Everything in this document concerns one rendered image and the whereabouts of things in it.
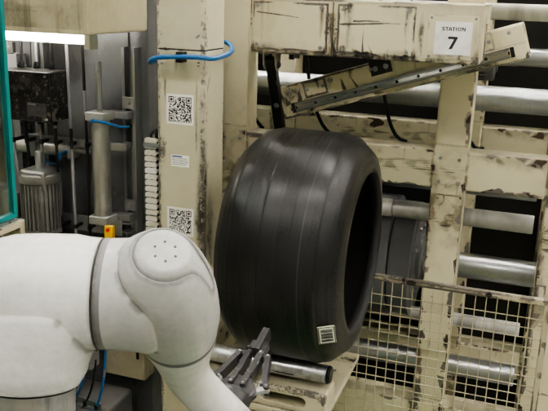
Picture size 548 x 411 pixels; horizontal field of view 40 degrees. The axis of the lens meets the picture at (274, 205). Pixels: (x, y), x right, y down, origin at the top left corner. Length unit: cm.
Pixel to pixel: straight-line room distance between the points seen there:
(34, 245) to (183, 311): 19
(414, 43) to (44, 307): 133
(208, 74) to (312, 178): 39
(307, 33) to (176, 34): 36
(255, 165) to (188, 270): 93
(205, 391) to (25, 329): 31
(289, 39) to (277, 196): 52
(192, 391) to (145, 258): 30
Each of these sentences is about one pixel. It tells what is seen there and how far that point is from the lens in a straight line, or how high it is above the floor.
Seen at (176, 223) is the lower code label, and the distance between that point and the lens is 195.
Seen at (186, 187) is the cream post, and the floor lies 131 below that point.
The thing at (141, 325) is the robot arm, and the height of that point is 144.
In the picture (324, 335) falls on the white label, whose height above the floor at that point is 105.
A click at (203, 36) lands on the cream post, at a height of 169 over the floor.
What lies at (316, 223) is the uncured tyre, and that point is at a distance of 163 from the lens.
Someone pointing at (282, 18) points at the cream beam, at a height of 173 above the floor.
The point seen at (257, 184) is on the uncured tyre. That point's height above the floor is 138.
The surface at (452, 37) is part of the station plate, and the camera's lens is 194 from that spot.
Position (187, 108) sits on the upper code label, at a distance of 187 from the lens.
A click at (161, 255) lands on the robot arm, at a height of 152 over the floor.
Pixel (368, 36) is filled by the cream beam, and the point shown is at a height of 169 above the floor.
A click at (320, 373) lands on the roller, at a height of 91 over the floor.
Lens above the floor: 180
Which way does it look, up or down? 16 degrees down
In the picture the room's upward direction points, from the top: 2 degrees clockwise
